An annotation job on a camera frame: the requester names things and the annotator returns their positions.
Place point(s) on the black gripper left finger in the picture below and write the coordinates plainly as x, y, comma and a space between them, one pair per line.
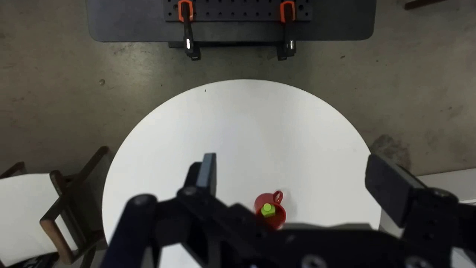
208, 173

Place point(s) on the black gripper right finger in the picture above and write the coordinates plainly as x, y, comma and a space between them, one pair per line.
394, 191

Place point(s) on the green ball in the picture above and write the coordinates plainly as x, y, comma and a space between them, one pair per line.
269, 209

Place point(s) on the red mug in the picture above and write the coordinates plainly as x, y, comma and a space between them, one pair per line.
273, 218

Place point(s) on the orange and black clamp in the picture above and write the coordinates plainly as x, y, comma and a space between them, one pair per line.
288, 42
190, 39

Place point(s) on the wooden chair with white seat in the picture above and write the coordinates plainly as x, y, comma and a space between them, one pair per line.
25, 213

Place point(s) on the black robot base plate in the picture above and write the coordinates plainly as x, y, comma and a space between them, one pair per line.
124, 23

